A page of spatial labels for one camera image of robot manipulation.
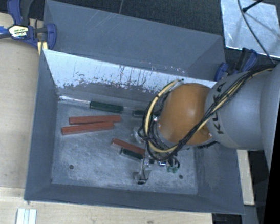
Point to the grey metal bin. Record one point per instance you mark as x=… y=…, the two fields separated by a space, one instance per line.
x=129 y=42

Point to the red-brown flat block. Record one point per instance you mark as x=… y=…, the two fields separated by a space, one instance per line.
x=95 y=119
x=128 y=146
x=87 y=128

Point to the pale wood flat board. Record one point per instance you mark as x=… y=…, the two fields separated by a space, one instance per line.
x=7 y=116

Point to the dark green flat block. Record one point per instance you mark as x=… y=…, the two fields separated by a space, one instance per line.
x=131 y=154
x=105 y=107

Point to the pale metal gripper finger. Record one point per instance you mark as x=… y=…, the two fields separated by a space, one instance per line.
x=136 y=175
x=147 y=171

